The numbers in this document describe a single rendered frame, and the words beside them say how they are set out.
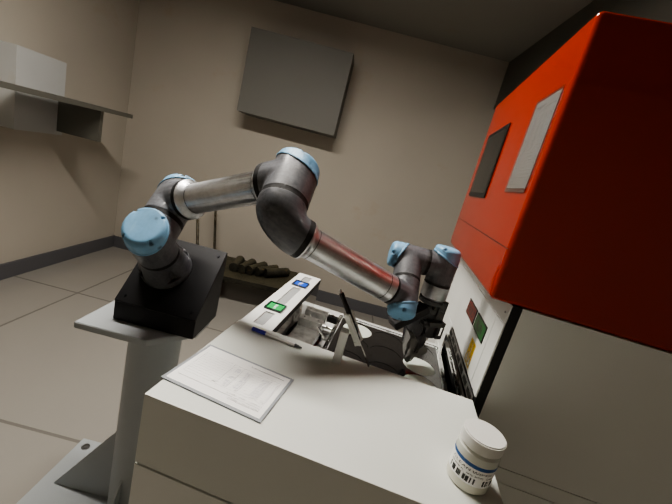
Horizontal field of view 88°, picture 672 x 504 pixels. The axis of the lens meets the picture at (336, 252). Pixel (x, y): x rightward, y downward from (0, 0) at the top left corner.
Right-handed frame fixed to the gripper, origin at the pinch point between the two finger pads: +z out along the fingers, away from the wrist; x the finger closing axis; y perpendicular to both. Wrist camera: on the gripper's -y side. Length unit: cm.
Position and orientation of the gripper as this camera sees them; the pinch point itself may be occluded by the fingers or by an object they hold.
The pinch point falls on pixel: (405, 357)
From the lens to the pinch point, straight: 112.0
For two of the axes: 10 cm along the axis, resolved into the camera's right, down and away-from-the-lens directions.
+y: 8.9, 1.4, 4.3
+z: -2.6, 9.4, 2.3
